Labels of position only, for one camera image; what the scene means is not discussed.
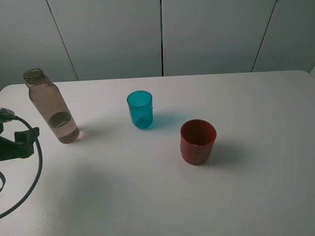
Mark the teal translucent plastic cup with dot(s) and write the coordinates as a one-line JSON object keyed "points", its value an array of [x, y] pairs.
{"points": [[140, 104]]}

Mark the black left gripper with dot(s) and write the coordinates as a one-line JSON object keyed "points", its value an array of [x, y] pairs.
{"points": [[24, 140]]}

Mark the red plastic cup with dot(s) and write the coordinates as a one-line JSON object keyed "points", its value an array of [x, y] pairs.
{"points": [[197, 140]]}

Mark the clear brownish plastic bottle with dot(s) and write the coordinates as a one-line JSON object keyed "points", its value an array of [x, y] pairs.
{"points": [[48, 100]]}

